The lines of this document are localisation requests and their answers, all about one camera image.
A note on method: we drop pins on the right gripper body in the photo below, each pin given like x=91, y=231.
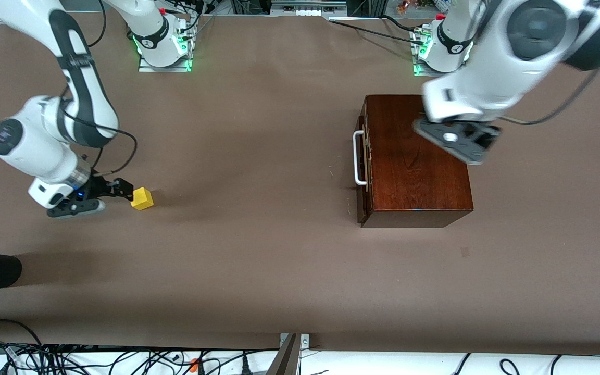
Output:
x=98, y=188

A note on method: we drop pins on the yellow block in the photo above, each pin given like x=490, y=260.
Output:
x=142, y=199

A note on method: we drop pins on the wooden drawer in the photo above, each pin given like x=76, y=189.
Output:
x=361, y=208

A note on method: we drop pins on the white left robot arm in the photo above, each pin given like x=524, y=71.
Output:
x=519, y=57

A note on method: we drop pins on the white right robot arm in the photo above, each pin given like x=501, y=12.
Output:
x=78, y=104

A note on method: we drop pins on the dark red wooden cabinet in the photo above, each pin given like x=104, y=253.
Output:
x=414, y=172

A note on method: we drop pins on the aluminium arm base plate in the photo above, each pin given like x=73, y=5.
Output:
x=417, y=70
x=149, y=67

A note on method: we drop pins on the aluminium frame rail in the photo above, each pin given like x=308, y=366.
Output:
x=308, y=4

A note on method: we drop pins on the grey metal bracket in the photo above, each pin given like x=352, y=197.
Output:
x=289, y=359

